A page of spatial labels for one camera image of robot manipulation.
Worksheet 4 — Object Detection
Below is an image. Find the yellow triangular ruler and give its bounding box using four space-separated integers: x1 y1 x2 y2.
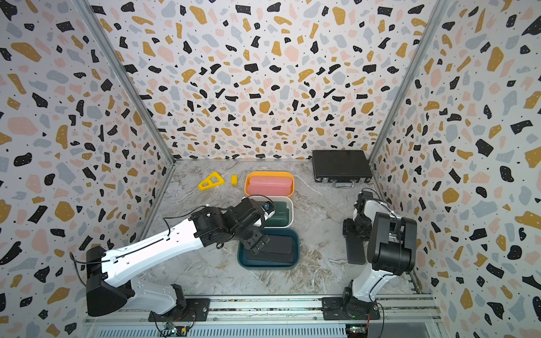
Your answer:
197 171 225 191

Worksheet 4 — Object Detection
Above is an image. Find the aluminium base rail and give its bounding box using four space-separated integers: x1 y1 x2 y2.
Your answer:
82 294 447 337

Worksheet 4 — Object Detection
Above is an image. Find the black briefcase with metal latches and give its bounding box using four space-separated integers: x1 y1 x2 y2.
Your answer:
311 150 373 184

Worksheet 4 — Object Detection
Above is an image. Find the green pencil case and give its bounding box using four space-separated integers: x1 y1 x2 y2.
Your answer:
266 201 290 228

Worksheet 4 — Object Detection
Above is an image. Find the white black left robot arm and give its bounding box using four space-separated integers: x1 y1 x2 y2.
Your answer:
82 197 275 317

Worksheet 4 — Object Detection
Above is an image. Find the white storage box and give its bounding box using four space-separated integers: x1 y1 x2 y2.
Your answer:
250 195 294 228

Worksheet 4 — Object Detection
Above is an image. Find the pink pencil case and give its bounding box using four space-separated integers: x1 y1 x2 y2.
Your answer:
246 176 293 197

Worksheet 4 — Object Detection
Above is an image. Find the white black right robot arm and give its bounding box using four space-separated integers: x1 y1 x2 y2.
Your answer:
342 188 417 319

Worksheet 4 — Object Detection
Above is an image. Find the dark grey pencil case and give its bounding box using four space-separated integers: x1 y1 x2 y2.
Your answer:
243 235 295 260
345 236 366 266
252 252 295 265

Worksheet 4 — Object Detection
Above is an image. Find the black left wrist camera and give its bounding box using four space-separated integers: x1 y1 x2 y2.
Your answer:
259 201 275 217

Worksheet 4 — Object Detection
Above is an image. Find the yellow storage box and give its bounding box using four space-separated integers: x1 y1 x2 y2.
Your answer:
245 171 295 197

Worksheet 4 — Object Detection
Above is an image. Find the teal storage box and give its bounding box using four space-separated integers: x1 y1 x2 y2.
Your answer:
238 228 300 270

